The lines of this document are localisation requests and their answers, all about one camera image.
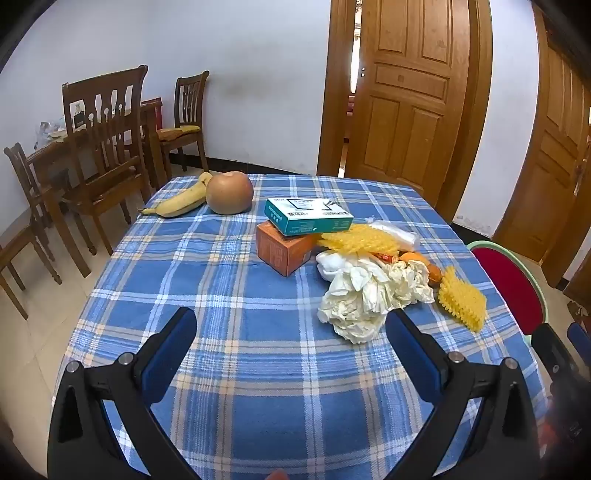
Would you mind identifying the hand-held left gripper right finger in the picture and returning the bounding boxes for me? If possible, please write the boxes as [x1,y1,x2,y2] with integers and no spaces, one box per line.
[384,309,546,480]

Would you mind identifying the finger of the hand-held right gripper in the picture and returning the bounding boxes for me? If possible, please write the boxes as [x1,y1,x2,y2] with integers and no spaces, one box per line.
[531,322,581,398]
[567,322,591,357]

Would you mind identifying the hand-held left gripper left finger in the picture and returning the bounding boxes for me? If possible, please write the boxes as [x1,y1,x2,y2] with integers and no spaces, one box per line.
[46,307,204,480]

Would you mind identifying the yellow foam fruit net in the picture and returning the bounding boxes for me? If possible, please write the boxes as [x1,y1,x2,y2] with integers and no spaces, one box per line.
[316,224,400,257]
[437,265,489,333]

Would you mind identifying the red basin with green rim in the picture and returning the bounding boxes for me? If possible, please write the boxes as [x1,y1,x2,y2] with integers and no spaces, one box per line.
[467,241,548,337]

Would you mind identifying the cream tissue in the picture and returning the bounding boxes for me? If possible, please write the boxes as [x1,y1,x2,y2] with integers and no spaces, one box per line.
[317,258,394,345]
[387,260,437,309]

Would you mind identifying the orange cardboard box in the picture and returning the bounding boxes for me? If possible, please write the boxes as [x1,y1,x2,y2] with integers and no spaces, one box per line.
[256,220,324,278]

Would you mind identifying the teal cardboard box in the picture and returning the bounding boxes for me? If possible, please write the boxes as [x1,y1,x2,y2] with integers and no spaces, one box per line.
[264,198,355,236]

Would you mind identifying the blue plaid tablecloth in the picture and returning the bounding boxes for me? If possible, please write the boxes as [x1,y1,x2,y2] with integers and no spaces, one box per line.
[51,173,555,480]

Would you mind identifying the orange snack packet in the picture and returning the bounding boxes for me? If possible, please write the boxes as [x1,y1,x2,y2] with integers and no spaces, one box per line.
[369,249,443,287]

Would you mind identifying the white plastic bag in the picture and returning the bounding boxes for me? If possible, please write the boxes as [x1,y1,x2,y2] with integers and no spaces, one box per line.
[365,219,421,253]

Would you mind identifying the yellow banana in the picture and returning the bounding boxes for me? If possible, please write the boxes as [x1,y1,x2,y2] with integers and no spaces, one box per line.
[139,172,213,219]

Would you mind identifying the brown round pear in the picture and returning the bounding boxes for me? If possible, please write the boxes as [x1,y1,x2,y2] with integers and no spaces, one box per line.
[205,171,254,216]

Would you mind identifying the closed wooden panel door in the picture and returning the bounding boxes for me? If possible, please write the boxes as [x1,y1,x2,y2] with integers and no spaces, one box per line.
[494,4,591,278]

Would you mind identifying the yellow seat cushion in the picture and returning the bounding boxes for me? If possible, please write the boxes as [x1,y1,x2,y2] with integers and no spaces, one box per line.
[157,124,202,142]

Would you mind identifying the wooden dining table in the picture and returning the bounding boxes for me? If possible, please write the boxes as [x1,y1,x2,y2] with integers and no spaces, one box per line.
[25,97,165,278]

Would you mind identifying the tall wooden dining chair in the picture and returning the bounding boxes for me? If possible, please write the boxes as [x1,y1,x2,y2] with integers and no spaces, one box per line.
[62,66,154,257]

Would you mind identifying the wooden chair with cushion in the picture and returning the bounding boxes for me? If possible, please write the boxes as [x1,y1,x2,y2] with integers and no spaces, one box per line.
[156,71,211,179]

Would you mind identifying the pile of small table items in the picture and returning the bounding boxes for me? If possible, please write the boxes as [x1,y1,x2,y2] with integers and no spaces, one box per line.
[34,99,90,149]

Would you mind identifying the open wooden panel door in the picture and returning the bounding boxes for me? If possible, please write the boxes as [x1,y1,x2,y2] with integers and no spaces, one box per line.
[344,0,472,195]

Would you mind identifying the wooden door frame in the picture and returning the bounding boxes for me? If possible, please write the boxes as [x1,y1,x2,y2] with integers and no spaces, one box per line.
[316,0,494,219]

